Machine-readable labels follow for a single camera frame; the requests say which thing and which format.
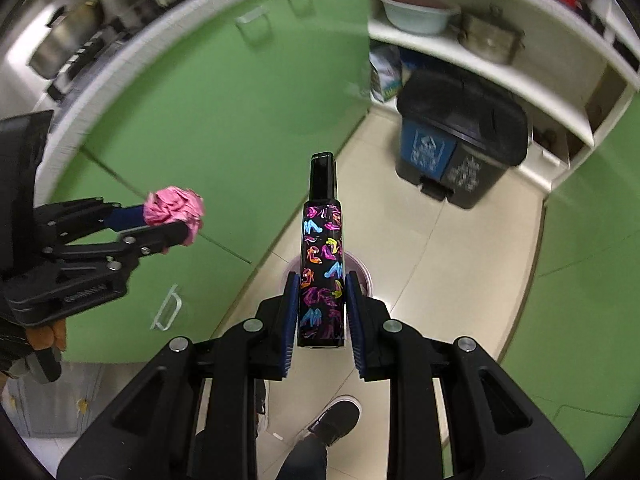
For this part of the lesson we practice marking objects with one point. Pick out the colourful carton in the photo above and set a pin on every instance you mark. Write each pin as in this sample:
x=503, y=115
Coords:
x=387, y=72

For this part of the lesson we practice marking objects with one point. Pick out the steel cooking pot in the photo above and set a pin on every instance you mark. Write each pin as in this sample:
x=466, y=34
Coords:
x=65, y=42

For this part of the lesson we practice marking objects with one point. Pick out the person's left hand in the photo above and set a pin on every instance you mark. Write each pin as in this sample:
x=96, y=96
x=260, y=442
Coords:
x=47, y=336

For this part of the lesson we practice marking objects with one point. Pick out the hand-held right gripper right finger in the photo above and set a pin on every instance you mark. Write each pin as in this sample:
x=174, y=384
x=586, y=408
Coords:
x=355, y=320

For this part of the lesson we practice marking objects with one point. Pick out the white open shelf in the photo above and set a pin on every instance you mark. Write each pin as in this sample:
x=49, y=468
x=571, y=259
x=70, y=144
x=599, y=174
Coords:
x=550, y=85

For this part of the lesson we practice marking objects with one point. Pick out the person's black shoe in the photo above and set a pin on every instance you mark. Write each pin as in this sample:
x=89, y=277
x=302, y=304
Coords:
x=335, y=422

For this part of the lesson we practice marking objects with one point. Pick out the dark two-part trash bin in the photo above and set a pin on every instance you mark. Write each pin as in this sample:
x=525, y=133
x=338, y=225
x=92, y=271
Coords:
x=460, y=125

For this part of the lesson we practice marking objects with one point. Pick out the black glass gas stove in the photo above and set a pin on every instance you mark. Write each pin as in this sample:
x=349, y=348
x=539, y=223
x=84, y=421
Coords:
x=125, y=25

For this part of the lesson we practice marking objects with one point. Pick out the small steel pot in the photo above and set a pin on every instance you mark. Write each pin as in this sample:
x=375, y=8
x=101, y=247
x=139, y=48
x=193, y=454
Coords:
x=492, y=35

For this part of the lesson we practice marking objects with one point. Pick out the black shoe-print box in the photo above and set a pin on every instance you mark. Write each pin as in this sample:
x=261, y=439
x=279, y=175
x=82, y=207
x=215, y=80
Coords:
x=322, y=260

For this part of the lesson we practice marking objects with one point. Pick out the white panelled cabinet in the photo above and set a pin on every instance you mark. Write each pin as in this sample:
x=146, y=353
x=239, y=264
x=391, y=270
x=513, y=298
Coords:
x=50, y=405

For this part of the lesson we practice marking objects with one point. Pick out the person's dark trouser leg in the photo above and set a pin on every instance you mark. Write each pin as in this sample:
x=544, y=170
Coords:
x=302, y=460

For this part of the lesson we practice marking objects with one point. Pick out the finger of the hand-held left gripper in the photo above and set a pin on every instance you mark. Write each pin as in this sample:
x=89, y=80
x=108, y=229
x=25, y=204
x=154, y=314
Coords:
x=127, y=216
x=150, y=242

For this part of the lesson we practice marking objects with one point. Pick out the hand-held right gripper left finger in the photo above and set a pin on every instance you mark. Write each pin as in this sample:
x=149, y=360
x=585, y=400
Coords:
x=290, y=320

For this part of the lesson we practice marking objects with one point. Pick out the pale teal basin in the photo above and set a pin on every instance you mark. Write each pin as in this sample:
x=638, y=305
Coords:
x=417, y=17

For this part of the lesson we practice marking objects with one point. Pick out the pink scrunchie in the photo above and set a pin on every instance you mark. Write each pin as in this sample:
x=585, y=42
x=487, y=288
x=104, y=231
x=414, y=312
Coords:
x=174, y=209

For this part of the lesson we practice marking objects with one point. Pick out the green base cabinet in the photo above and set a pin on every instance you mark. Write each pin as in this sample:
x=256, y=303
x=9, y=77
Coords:
x=200, y=125

